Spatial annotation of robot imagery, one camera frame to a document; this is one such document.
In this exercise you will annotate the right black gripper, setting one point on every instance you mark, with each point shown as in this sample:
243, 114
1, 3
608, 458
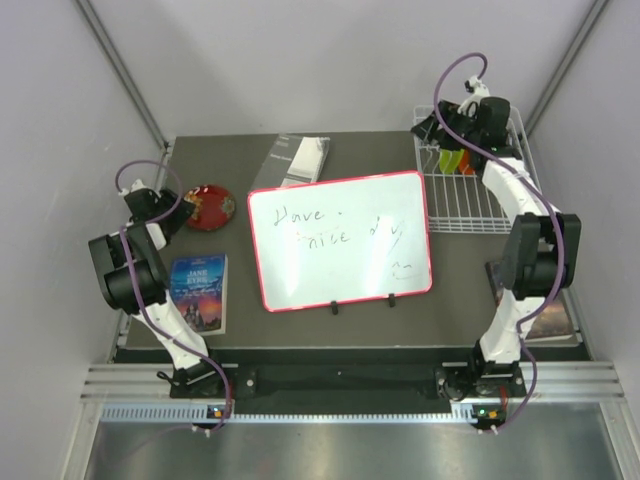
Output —
427, 131

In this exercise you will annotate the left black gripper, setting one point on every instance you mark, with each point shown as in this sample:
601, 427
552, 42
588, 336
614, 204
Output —
183, 211

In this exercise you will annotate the red floral plate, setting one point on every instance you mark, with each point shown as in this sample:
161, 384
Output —
214, 207

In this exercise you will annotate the lime green plate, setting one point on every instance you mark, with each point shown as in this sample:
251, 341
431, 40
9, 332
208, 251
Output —
449, 161

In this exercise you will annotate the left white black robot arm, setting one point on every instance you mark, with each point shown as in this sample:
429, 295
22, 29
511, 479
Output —
133, 278

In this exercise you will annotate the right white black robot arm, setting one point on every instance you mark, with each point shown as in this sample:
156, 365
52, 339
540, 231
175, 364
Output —
540, 255

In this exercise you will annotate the orange plate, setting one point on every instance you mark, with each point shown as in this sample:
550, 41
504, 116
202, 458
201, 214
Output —
464, 166

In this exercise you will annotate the Jane Eyre book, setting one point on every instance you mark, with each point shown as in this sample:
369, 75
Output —
198, 287

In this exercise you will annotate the red framed whiteboard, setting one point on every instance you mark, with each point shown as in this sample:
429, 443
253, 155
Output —
341, 241

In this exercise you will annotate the Tale of Two Cities book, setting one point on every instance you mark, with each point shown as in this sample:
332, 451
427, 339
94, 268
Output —
553, 324

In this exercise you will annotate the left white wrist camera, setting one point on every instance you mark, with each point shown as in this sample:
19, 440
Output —
136, 186

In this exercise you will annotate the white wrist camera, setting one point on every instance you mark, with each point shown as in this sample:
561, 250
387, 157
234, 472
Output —
136, 186
477, 91

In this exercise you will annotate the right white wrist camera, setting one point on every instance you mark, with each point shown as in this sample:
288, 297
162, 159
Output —
477, 91

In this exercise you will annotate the white wire dish rack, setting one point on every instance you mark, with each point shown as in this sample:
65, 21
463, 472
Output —
458, 203

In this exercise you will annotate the aluminium frame rail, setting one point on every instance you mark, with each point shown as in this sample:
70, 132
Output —
126, 383

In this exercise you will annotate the grey slotted cable duct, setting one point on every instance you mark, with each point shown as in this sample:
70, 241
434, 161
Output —
174, 413

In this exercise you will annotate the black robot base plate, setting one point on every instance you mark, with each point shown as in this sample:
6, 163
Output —
248, 382

